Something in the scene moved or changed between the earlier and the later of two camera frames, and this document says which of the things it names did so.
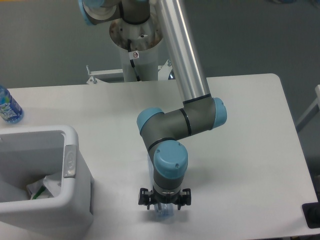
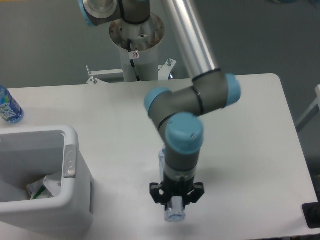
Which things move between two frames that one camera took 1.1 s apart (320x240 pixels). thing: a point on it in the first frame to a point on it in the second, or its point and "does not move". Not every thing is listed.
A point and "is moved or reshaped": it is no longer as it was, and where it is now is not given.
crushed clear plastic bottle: [162, 209] is moved or reshaped
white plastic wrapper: [53, 182] does not move
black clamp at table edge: [311, 213] does not move
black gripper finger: [144, 197] to [156, 191]
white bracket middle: [164, 71] does not move
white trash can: [29, 153] does not move
